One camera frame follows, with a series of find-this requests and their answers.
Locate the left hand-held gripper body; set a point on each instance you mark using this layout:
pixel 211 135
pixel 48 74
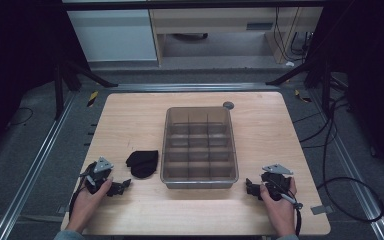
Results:
pixel 98 173

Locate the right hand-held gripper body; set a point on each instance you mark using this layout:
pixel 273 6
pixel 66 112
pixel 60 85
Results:
pixel 276 181

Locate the black cloth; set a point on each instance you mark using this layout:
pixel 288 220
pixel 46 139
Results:
pixel 142 163

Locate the clear divided storage box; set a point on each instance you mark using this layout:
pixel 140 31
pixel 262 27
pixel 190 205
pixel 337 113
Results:
pixel 198 150

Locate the person's right hand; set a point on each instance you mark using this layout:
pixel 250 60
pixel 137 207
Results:
pixel 280 210

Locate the person's left hand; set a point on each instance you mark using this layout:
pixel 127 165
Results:
pixel 88 205

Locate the yellow black striped tape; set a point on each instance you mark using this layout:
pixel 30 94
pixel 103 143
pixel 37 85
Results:
pixel 92 98
pixel 302 96

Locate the grey round table grommet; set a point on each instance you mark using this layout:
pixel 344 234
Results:
pixel 228 105

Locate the black metal stand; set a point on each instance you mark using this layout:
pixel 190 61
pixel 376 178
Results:
pixel 323 83
pixel 59 90

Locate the white cabinet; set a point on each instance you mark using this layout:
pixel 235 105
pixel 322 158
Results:
pixel 113 35

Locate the grey metal table bracket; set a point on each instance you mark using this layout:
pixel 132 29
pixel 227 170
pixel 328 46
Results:
pixel 321 209

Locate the aluminium floor rail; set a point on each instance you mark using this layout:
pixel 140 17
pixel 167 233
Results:
pixel 356 186
pixel 33 166

